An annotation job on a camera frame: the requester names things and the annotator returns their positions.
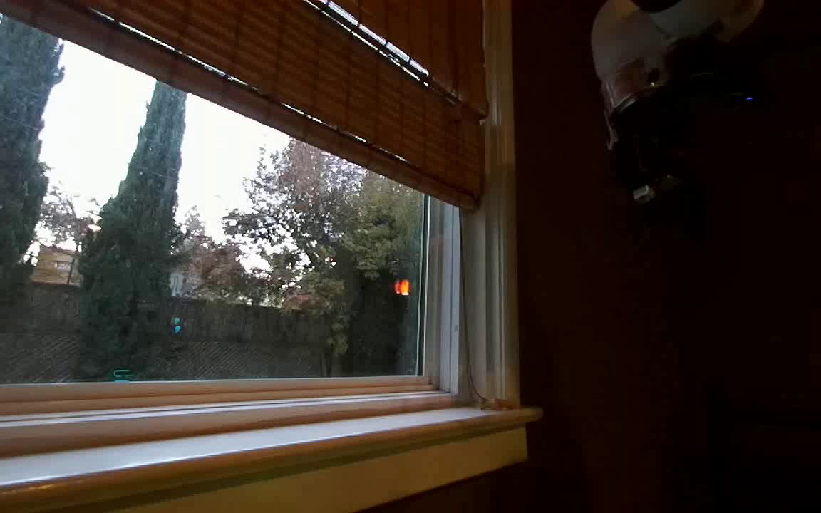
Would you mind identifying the leafy garden tree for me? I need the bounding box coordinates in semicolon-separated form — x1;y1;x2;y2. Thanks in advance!
224;139;428;376

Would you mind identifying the white window frame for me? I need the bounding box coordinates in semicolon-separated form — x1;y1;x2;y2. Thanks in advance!
0;0;525;418

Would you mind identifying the tall cypress tree middle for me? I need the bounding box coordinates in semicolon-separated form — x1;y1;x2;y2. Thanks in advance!
79;82;187;378

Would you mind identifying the white window sill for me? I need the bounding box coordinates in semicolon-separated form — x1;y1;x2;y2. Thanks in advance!
0;408;538;513

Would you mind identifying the grey garden wall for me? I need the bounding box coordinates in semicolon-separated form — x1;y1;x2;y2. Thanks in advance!
0;284;328;385

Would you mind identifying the brown bamboo roman blind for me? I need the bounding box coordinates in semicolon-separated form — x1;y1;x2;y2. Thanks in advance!
0;0;486;209

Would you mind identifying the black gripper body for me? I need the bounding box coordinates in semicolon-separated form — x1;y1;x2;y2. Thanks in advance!
610;92;707;233

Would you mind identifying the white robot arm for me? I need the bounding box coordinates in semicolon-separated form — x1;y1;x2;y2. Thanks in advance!
589;0;764;237

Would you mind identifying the orange lamp outside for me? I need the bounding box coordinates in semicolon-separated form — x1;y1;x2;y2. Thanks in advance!
394;279;412;296

